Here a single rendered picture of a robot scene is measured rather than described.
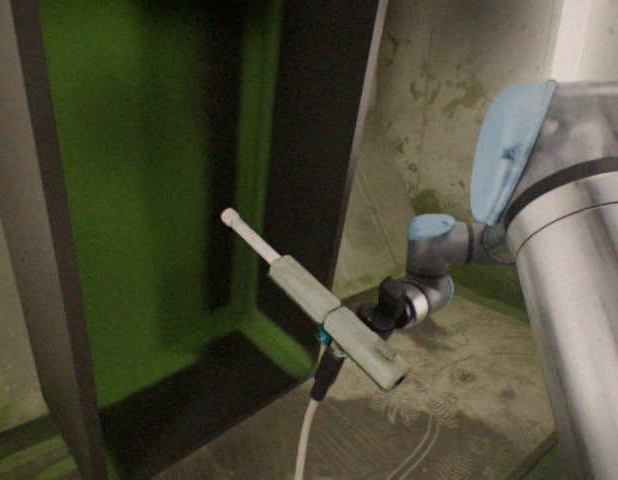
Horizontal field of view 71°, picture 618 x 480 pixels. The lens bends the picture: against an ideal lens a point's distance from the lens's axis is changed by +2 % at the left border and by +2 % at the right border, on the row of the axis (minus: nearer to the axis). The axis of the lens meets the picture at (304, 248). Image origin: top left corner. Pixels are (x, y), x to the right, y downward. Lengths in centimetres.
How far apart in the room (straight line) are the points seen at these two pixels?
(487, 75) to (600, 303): 235
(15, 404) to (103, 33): 131
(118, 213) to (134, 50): 35
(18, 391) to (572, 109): 178
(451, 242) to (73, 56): 80
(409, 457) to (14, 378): 139
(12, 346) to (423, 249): 147
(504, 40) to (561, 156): 225
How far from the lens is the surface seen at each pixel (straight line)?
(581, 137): 36
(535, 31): 252
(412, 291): 92
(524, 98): 38
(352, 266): 245
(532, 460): 182
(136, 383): 127
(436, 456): 172
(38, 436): 191
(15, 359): 188
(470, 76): 267
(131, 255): 114
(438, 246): 93
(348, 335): 72
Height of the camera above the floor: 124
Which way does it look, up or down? 20 degrees down
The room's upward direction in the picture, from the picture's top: straight up
